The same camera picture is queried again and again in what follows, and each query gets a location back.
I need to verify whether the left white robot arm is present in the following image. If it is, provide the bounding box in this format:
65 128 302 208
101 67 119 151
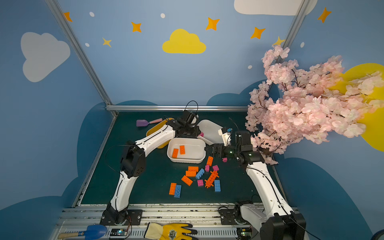
103 110 201 225

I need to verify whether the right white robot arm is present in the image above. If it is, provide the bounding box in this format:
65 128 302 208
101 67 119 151
211 128 309 240

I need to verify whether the orange lego brick by bin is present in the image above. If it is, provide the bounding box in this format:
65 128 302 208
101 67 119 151
207 156 214 167

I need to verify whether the white rear plastic bin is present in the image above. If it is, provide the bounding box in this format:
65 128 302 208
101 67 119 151
198 120 225 145

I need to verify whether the white plastic bin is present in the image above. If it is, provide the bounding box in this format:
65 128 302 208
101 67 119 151
198 120 225 145
167 138 206 164

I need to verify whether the orange lego long assembly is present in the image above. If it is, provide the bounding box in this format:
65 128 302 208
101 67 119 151
205 171 219 189

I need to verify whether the yellow plastic bin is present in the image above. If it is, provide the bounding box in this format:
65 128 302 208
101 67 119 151
146 118 173 149

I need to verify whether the blue lego brick center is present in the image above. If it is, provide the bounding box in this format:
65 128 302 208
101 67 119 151
195 169 205 180

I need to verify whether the blue lego brick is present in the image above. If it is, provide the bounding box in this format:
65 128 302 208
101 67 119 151
195 169 205 180
174 185 182 198
214 180 221 193

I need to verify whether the white front plastic bin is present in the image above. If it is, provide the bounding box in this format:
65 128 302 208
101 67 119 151
167 138 206 164

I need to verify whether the orange lego brick center stack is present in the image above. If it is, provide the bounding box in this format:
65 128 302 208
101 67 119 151
185 166 200 177

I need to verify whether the blue lego brick far right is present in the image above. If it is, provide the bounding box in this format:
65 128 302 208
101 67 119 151
214 180 221 193

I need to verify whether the purple pink toy spatula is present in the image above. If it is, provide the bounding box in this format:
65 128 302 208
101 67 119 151
136 118 163 127

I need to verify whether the blue lego brick bottom right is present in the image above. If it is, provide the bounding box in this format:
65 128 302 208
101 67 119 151
174 185 182 198

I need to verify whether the pink cherry blossom tree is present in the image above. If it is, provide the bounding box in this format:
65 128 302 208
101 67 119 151
246 45 384 165

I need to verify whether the circuit board right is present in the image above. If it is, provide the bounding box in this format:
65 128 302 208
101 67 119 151
236 228 253 240

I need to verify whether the yellow work glove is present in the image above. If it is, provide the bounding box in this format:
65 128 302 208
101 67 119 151
144 223 198 240

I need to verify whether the green circuit board left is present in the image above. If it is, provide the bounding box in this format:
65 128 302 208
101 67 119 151
110 229 128 238

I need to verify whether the blue toy shovel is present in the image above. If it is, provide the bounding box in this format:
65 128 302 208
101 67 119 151
58 225 108 240

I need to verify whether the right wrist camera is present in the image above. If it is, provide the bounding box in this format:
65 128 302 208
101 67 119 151
218 128 232 147

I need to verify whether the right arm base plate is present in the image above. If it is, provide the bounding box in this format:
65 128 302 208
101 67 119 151
218 208 250 225

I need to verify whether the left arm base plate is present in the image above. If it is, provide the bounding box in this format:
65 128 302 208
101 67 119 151
100 209 143 226

